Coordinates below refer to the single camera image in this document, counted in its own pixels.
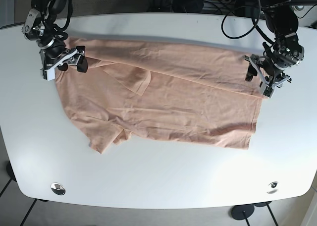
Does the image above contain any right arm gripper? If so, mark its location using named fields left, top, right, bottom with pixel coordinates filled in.
left=40, top=46, right=88, bottom=73

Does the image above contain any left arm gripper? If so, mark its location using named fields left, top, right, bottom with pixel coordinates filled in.
left=244, top=54, right=292, bottom=89

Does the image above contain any peach pink T-shirt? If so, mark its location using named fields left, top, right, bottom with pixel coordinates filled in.
left=55, top=38, right=264, bottom=153

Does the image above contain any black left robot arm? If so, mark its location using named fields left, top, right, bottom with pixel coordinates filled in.
left=234, top=0, right=304, bottom=97

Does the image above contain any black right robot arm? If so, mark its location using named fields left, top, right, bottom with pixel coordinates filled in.
left=22, top=0, right=88, bottom=80

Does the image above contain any left metal table grommet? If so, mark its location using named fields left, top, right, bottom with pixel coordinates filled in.
left=51, top=182, right=66, bottom=196

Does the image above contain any black round stand base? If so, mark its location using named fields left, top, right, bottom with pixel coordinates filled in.
left=230, top=204, right=255, bottom=221

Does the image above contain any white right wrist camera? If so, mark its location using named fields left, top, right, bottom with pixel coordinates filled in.
left=42, top=68, right=55, bottom=81

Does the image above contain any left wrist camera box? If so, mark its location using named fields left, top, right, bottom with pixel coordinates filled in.
left=260, top=82, right=274, bottom=98

